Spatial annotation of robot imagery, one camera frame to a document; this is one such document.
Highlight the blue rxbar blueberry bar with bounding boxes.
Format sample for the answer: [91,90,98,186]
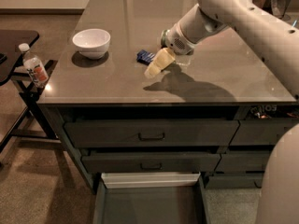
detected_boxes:
[136,49,155,65]

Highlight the green soda can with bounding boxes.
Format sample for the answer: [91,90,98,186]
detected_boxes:
[161,30,168,48]

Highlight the middle left grey drawer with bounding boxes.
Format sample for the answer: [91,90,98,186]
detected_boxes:
[81,152,221,173]

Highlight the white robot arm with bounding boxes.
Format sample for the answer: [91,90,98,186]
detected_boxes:
[145,0,299,224]

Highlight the snack bags in drawer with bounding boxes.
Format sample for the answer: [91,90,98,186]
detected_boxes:
[249,105,299,119]

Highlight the clear water bottle orange label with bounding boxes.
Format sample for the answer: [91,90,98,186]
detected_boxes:
[19,43,49,88]

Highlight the bottom right grey drawer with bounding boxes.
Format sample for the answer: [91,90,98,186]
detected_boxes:
[204,174,263,189]

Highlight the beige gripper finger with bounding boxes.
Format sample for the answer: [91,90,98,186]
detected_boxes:
[144,48,176,78]

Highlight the top right grey drawer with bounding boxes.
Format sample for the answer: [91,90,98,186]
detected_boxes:
[231,119,297,146]

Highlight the black side table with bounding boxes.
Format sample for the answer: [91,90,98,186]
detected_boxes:
[0,30,57,151]

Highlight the open bottom left drawer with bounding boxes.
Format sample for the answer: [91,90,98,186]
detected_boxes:
[93,172,210,224]

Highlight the dark metal jug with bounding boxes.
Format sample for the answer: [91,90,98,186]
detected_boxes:
[271,0,291,19]

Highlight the top left grey drawer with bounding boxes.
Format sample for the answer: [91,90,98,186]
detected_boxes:
[64,119,238,148]

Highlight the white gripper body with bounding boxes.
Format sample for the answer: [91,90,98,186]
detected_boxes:
[164,22,195,55]

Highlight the middle right grey drawer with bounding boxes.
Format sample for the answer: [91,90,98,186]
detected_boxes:
[216,151,270,172]

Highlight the white ceramic bowl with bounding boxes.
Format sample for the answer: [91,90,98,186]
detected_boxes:
[72,29,111,60]

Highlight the grey drawer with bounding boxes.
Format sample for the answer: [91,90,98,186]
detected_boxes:
[204,174,263,189]
[81,152,221,173]
[64,119,238,148]
[216,151,270,172]
[231,119,297,146]

